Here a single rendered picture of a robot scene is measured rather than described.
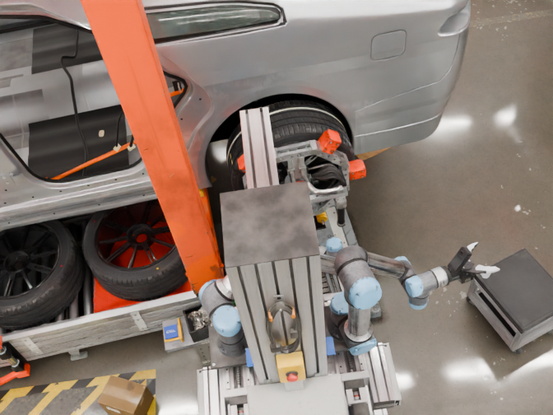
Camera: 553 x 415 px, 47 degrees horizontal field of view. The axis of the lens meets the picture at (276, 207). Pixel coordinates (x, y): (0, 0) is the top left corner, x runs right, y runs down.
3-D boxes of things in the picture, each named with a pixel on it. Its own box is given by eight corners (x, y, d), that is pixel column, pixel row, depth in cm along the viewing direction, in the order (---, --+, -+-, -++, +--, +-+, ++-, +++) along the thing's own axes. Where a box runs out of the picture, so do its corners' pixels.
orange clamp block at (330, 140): (328, 143, 317) (338, 131, 311) (332, 155, 312) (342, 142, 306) (317, 140, 313) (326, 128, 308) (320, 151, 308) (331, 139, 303)
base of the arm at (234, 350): (252, 354, 278) (249, 345, 270) (218, 359, 278) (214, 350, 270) (249, 324, 287) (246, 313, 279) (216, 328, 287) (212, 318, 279)
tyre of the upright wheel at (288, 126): (286, 77, 309) (199, 156, 340) (298, 110, 295) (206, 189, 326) (367, 132, 353) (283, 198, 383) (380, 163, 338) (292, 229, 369)
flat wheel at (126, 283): (177, 193, 407) (168, 170, 389) (221, 268, 371) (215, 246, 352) (80, 239, 392) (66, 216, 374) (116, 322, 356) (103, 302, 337)
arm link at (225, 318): (224, 349, 270) (219, 335, 259) (211, 324, 278) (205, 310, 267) (249, 336, 273) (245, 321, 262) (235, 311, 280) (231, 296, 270)
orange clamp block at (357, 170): (345, 170, 336) (361, 166, 336) (349, 181, 331) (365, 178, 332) (345, 161, 330) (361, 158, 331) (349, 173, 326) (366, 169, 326)
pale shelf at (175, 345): (242, 305, 338) (241, 302, 336) (248, 333, 328) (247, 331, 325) (163, 324, 336) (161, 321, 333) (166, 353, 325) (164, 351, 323)
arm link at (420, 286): (402, 286, 252) (404, 275, 245) (427, 277, 254) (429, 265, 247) (412, 302, 247) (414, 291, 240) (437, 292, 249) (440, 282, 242)
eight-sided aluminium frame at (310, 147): (346, 199, 354) (346, 132, 311) (349, 208, 350) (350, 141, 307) (250, 221, 351) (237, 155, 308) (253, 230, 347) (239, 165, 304)
